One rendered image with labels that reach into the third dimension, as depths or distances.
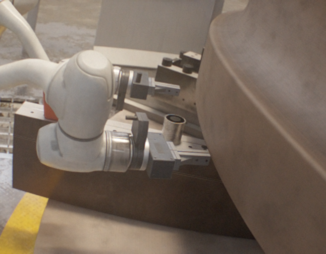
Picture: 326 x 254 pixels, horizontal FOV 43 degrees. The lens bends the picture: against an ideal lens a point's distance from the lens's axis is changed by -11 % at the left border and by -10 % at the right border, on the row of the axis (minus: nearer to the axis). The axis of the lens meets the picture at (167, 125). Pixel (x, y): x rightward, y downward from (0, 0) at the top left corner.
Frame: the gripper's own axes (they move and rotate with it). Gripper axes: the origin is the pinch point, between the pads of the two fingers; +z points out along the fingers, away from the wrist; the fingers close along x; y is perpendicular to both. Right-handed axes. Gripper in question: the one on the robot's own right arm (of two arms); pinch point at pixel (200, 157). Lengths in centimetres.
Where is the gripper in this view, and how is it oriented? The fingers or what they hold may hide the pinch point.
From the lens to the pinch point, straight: 106.6
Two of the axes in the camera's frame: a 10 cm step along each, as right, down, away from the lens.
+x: 2.3, 4.5, -8.6
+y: -2.1, 8.9, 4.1
